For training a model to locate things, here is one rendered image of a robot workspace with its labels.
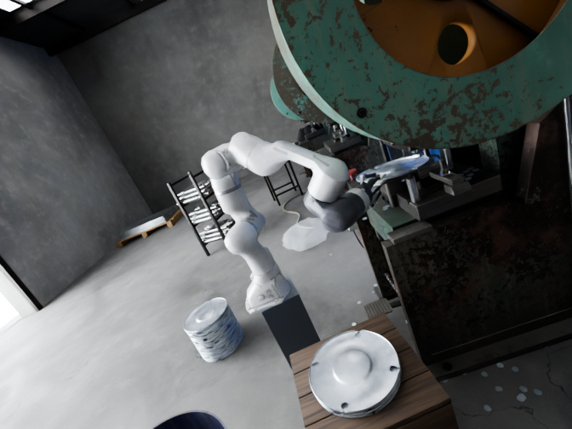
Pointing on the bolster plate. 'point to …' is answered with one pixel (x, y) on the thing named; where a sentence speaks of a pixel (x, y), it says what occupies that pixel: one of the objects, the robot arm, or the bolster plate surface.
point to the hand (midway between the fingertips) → (379, 180)
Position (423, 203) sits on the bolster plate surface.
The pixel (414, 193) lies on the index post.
